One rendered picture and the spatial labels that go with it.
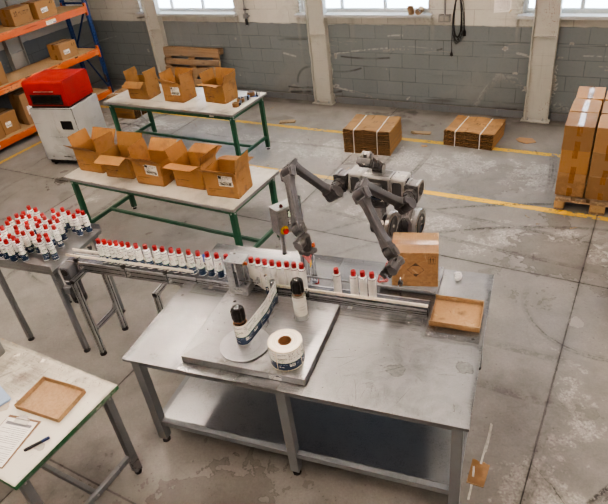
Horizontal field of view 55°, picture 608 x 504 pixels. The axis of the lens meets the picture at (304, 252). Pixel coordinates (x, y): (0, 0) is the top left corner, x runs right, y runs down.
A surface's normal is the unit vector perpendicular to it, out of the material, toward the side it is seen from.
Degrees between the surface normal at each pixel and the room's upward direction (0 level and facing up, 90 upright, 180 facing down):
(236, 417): 0
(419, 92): 90
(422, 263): 90
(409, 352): 0
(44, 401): 0
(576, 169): 92
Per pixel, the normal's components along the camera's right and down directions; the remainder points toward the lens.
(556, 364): -0.11, -0.82
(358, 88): -0.48, 0.54
